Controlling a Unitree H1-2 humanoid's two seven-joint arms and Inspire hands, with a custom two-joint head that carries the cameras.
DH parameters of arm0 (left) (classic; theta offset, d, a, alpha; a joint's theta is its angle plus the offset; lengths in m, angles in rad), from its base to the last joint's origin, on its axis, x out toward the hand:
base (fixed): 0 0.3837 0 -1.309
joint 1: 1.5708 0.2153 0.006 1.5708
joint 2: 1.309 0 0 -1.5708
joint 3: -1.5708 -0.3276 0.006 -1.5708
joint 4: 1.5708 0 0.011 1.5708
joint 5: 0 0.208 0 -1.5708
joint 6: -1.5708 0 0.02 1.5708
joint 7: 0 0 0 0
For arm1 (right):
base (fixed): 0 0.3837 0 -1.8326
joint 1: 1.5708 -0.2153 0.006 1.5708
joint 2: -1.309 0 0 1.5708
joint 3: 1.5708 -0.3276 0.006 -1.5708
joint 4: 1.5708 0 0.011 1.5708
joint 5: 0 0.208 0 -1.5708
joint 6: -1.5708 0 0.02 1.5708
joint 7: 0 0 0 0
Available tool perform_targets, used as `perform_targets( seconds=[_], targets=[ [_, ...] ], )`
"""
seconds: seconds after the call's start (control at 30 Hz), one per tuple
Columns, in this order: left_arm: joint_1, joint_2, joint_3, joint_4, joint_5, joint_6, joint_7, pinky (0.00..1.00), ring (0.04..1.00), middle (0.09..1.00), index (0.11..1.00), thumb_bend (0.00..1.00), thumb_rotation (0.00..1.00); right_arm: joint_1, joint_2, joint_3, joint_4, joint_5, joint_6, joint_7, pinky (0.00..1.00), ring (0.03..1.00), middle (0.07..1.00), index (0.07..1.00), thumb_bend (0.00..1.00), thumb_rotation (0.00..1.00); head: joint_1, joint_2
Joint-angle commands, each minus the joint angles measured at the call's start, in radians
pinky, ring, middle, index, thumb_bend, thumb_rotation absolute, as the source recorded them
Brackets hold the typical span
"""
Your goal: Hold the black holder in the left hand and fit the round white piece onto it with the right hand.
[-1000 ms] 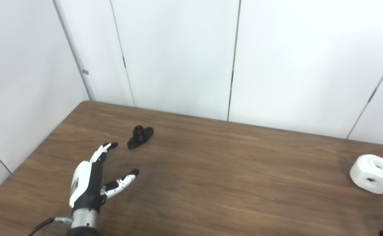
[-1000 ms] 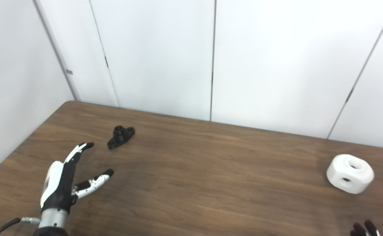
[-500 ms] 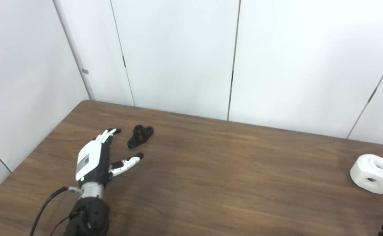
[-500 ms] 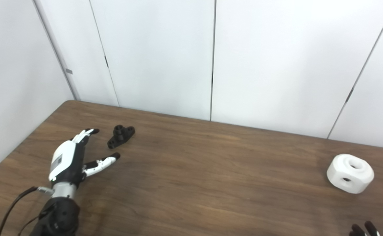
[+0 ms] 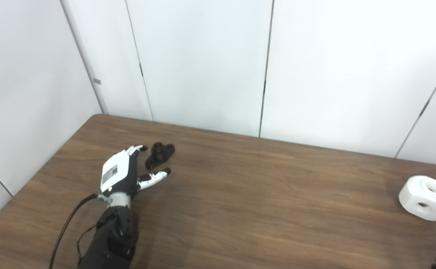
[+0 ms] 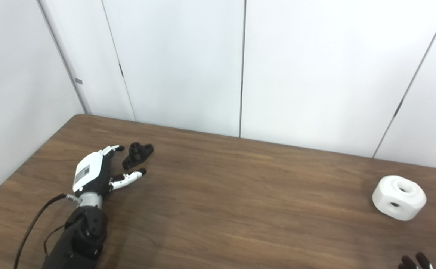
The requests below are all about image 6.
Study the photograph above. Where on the round white plastic piece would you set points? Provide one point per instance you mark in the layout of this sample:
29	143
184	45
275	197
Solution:
389	194

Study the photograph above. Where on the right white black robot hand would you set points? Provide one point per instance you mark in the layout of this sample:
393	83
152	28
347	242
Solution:
414	263

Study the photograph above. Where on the black flanged holder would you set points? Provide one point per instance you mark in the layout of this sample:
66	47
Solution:
135	155

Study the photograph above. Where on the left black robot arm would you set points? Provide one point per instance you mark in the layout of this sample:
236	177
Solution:
81	235

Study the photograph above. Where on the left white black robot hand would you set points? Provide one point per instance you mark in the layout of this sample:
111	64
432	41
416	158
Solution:
89	172

